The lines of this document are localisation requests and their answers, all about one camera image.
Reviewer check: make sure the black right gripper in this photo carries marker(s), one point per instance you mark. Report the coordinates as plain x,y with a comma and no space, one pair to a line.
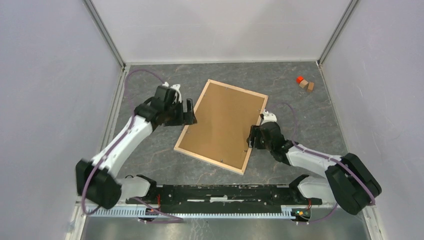
254,132

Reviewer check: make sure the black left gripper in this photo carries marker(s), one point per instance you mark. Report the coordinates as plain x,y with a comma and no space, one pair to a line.
188,118

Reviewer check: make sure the light wooden picture frame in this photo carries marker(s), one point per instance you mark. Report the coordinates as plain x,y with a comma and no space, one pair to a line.
208,159

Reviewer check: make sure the brown cardboard backing board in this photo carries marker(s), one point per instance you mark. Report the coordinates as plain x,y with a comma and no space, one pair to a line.
222,126

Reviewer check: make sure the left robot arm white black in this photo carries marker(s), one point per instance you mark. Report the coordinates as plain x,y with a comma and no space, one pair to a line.
96,179

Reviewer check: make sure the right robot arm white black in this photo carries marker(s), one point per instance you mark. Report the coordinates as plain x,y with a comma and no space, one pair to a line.
345,180

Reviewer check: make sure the small wooden cube block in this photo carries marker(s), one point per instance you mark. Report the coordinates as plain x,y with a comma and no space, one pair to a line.
304,83

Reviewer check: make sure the red cube block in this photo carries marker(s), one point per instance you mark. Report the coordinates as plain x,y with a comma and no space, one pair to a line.
299,79

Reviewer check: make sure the rectangular wooden block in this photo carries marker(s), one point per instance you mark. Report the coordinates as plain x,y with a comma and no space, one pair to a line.
310,87

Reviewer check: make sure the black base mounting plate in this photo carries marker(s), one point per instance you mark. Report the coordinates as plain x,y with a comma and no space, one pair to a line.
226,199

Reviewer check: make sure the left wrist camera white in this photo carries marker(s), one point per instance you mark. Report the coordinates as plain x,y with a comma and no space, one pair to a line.
175,88

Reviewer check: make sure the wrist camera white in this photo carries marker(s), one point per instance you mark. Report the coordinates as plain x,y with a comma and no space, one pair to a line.
267,117
175,88

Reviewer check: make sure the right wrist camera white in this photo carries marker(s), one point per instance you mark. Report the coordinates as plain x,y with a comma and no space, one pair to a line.
267,117

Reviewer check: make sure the aluminium rail with comb strip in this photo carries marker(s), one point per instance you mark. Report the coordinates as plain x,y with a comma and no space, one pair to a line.
135,207

